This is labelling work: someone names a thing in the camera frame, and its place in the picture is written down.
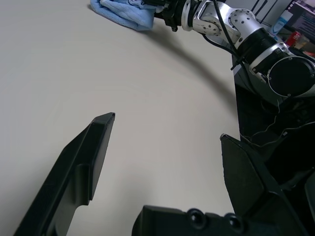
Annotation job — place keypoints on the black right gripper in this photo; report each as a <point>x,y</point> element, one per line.
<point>169,13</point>

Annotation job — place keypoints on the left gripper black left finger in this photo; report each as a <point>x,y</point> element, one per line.
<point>73,172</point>

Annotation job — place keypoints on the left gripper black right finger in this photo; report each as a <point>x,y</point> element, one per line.
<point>248,177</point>

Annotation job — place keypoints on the blue terry towel white trim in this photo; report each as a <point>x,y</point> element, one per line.
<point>128,14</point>

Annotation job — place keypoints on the white blue printed bag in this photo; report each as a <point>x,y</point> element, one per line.
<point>280,23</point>

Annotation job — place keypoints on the red soda can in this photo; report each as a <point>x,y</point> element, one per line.
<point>292,38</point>

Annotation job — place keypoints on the computer monitor dark screen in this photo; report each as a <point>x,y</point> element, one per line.
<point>304,17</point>

